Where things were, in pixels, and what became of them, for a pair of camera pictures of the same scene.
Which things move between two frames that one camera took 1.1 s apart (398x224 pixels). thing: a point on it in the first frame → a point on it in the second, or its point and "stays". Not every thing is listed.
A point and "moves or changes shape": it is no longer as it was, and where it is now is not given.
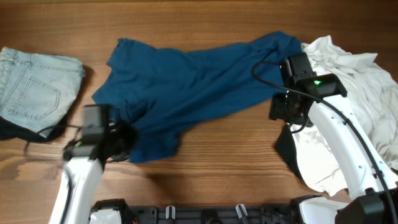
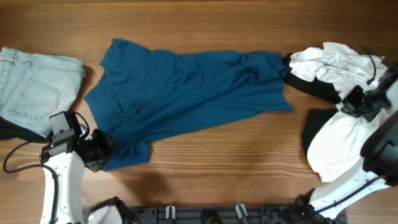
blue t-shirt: x=155 y=89 moves or changes shape
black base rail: x=283 y=213 stays
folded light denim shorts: x=38 y=90 stays
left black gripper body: x=126 y=136 → x=100 y=145
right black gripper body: x=282 y=107 → x=365 y=104
